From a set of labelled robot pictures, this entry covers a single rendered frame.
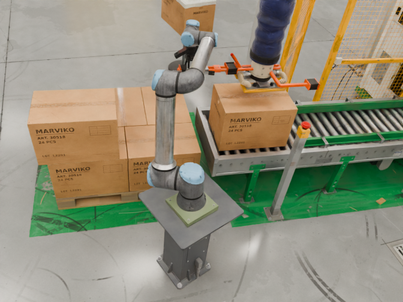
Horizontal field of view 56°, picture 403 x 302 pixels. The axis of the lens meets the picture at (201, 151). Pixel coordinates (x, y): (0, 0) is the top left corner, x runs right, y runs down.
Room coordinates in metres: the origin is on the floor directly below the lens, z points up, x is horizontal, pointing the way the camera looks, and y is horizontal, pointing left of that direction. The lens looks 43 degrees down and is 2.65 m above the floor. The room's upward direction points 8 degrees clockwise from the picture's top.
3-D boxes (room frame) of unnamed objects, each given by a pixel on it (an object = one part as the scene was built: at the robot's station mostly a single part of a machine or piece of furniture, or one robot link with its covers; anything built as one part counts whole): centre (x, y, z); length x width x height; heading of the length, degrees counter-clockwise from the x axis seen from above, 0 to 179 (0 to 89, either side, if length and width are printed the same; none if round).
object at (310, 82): (2.44, -0.74, 1.21); 0.09 x 0.08 x 0.05; 19
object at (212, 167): (2.49, -0.02, 0.47); 0.70 x 0.03 x 0.15; 18
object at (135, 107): (2.57, 0.72, 0.34); 1.20 x 1.00 x 0.40; 108
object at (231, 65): (2.51, -0.14, 1.22); 0.10 x 0.08 x 0.06; 19
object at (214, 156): (2.49, -0.02, 0.58); 0.70 x 0.03 x 0.06; 18
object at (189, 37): (2.29, 0.17, 1.53); 0.12 x 0.12 x 0.09; 85
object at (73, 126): (2.17, 0.97, 0.74); 0.60 x 0.40 x 0.40; 107
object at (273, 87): (2.50, -0.40, 1.11); 0.34 x 0.10 x 0.05; 109
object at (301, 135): (2.18, -0.72, 0.50); 0.07 x 0.07 x 1.00; 18
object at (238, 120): (2.59, -0.37, 0.75); 0.60 x 0.40 x 0.40; 107
